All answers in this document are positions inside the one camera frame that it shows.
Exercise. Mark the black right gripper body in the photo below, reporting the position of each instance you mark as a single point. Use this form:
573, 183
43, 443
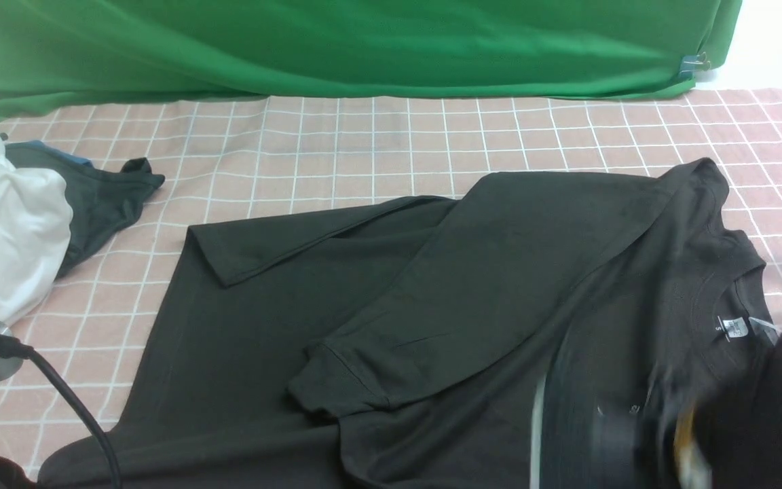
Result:
730, 438

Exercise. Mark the dark gray long-sleeve top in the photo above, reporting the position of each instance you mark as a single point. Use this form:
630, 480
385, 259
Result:
403, 344

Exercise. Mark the white garment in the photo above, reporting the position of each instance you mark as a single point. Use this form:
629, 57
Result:
34, 236

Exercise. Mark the dark teal garment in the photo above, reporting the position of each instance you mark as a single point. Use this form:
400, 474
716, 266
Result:
103, 202

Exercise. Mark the blue garment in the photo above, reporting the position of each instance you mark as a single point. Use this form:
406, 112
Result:
52, 150

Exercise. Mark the metal binder clip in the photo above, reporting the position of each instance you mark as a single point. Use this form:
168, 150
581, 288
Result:
691, 66

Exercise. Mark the pink checkered tablecloth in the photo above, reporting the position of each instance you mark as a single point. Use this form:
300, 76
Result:
225, 161

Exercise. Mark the green backdrop cloth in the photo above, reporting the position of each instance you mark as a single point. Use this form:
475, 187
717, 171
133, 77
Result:
55, 54

